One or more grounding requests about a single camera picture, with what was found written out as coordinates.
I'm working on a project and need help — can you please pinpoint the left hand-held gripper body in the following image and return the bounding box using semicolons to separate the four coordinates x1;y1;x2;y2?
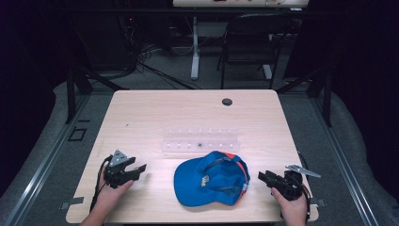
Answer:
104;149;133;189

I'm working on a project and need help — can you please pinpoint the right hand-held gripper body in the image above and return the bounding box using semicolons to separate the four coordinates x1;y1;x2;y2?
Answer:
272;164;322;202

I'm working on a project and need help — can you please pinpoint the blue baseball cap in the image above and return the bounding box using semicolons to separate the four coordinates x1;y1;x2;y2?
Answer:
173;150;251;208

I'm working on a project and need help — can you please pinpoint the person's left hand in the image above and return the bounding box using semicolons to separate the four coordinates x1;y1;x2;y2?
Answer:
95;169;135;209

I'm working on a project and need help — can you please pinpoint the person's right hand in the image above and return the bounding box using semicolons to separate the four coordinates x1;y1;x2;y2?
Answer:
270;187;309;221

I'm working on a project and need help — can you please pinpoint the clear plastic peg rack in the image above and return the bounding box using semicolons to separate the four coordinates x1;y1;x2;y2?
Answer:
161;126;242;155

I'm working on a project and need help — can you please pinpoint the black metal stand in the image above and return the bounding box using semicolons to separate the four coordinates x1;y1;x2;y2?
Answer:
63;60;130;125
276;67;333;128

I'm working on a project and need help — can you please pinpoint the dark equipment with red light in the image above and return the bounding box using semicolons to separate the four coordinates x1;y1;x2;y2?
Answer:
123;13;139;31

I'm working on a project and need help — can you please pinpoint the black folding chair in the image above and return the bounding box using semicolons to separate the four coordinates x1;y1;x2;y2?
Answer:
215;12;294;90

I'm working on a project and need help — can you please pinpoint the white desk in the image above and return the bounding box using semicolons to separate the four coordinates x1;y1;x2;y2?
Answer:
172;0;311;81

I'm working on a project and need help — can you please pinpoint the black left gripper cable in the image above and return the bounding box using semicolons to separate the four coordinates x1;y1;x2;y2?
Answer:
88;154;113;215

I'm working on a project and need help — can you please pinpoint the black floor outlet frame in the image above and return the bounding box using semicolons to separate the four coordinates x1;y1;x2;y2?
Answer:
67;126;88;142

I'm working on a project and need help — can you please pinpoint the aluminium floor rail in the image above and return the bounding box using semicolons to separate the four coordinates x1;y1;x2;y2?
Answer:
310;93;381;226
0;93;92;226

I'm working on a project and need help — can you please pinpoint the bundle of floor cables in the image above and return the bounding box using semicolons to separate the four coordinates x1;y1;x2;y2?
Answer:
133;41;197;90

